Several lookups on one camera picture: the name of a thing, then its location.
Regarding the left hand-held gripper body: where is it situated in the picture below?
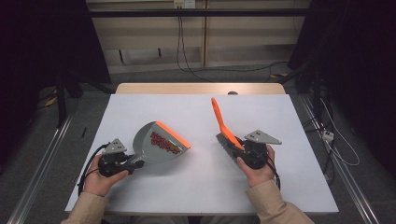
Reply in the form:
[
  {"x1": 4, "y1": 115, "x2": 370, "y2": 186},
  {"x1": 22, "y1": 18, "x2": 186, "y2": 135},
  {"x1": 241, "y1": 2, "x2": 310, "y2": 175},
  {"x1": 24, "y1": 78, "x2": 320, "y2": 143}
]
[{"x1": 97, "y1": 138, "x2": 131, "y2": 178}]

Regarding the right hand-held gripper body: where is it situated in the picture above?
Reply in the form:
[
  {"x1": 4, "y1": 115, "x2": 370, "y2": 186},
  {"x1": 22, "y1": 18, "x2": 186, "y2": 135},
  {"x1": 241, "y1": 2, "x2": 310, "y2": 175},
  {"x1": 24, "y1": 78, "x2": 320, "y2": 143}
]
[{"x1": 240, "y1": 129, "x2": 283, "y2": 171}]

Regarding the grey dustpan with orange edge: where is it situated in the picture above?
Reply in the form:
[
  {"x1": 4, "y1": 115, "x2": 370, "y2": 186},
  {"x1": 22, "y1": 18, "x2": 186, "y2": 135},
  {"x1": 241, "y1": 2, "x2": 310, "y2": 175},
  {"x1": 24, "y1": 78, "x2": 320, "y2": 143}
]
[{"x1": 132, "y1": 120, "x2": 191, "y2": 166}]

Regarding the orange brush with grey bristles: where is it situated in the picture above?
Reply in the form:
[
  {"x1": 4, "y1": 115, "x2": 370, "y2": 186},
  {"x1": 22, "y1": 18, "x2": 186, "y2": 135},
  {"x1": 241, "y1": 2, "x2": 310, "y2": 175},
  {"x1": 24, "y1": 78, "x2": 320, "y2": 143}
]
[{"x1": 210, "y1": 97, "x2": 246, "y2": 162}]

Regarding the pile of red kidney beans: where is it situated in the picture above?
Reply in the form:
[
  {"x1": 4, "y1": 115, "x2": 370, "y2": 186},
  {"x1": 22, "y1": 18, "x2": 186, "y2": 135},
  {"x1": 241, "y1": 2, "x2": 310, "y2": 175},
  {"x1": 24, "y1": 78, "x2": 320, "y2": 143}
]
[{"x1": 149, "y1": 131, "x2": 182, "y2": 155}]

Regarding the person's right hand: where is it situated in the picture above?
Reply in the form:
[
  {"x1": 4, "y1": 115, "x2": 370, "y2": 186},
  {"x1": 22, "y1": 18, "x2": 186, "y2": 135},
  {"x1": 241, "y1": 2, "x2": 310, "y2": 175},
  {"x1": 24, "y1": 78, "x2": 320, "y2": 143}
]
[{"x1": 236, "y1": 144, "x2": 276, "y2": 189}]

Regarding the person's left hand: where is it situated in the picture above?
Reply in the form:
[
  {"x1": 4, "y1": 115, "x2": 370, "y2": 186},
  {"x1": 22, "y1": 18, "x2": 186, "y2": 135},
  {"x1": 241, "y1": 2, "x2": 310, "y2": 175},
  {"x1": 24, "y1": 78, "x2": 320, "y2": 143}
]
[{"x1": 83, "y1": 155, "x2": 129, "y2": 197}]

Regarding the white table cover sheet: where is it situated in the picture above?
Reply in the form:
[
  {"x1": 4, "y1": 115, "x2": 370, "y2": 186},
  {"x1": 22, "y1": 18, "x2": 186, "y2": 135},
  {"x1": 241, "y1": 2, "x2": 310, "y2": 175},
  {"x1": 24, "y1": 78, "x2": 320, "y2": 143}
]
[{"x1": 64, "y1": 93, "x2": 340, "y2": 216}]

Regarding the white power strip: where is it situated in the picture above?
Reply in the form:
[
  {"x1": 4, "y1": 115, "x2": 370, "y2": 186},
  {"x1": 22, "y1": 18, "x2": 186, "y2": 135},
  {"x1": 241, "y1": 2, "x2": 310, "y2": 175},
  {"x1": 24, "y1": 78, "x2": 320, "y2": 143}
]
[{"x1": 321, "y1": 130, "x2": 335, "y2": 143}]

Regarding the wooden table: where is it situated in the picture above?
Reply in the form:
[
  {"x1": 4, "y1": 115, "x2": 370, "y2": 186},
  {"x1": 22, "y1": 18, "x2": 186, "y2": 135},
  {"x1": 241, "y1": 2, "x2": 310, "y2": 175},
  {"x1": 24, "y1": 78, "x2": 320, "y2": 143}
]
[{"x1": 115, "y1": 82, "x2": 287, "y2": 96}]

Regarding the black metal stand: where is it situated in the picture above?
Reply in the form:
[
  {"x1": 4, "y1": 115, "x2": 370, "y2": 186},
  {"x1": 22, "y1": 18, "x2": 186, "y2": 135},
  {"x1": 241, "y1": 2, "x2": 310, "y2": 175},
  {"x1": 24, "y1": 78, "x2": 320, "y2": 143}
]
[{"x1": 55, "y1": 73, "x2": 68, "y2": 129}]

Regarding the black horizontal metal bar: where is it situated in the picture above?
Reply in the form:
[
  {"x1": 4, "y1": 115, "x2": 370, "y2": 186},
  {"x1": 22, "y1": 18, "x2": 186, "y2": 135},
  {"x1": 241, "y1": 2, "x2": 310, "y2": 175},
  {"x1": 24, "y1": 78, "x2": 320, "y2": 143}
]
[{"x1": 88, "y1": 8, "x2": 312, "y2": 18}]

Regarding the black curtain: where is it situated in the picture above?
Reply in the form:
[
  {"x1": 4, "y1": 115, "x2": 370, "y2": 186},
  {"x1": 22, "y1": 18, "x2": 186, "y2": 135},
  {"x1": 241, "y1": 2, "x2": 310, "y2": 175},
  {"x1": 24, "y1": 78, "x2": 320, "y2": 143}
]
[
  {"x1": 0, "y1": 0, "x2": 112, "y2": 166},
  {"x1": 287, "y1": 0, "x2": 396, "y2": 171}
]

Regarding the left hand-held gripper black cable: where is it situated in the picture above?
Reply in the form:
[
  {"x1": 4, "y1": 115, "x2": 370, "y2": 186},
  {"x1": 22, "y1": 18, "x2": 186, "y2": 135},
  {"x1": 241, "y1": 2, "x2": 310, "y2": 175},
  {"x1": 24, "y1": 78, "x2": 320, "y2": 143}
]
[{"x1": 77, "y1": 143, "x2": 110, "y2": 196}]

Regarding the hand-held gripper black cable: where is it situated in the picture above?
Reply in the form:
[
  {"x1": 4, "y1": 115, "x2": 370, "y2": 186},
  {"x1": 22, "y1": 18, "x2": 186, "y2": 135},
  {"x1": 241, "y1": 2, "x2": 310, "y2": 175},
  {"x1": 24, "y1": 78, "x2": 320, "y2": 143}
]
[
  {"x1": 77, "y1": 143, "x2": 110, "y2": 196},
  {"x1": 264, "y1": 154, "x2": 282, "y2": 190}
]

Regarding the right hand-held gripper black cable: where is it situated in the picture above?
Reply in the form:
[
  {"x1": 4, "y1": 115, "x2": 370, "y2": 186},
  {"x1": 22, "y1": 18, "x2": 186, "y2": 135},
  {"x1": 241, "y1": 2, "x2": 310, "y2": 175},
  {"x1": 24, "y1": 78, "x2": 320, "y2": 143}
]
[{"x1": 264, "y1": 154, "x2": 282, "y2": 190}]

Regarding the black floor cable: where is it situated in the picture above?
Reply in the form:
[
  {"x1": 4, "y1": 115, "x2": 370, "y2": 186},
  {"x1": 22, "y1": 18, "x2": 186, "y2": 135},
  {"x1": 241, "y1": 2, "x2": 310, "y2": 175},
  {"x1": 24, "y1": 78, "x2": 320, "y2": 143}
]
[{"x1": 188, "y1": 60, "x2": 290, "y2": 83}]

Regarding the aluminium floor rail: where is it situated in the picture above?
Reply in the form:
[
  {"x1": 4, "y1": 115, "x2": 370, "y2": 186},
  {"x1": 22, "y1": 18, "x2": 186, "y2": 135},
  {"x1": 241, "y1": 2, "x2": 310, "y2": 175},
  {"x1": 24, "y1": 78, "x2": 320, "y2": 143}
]
[
  {"x1": 298, "y1": 93, "x2": 381, "y2": 224},
  {"x1": 7, "y1": 114, "x2": 75, "y2": 224}
]

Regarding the thin white cable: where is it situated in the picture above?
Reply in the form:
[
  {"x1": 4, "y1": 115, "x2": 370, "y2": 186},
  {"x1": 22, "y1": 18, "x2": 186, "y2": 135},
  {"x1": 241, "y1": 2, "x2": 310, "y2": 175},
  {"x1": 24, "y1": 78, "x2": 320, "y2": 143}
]
[{"x1": 319, "y1": 98, "x2": 361, "y2": 167}]

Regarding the black wall cable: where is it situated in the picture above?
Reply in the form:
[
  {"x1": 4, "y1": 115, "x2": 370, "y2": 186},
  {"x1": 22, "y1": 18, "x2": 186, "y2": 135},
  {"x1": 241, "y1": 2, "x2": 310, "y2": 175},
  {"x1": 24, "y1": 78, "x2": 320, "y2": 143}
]
[
  {"x1": 176, "y1": 15, "x2": 216, "y2": 83},
  {"x1": 179, "y1": 15, "x2": 216, "y2": 83}
]

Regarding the white wall socket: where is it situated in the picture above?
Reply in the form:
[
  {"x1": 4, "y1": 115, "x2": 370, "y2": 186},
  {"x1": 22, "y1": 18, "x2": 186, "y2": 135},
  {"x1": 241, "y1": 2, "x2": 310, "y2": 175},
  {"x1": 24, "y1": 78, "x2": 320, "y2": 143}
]
[{"x1": 173, "y1": 0, "x2": 196, "y2": 9}]

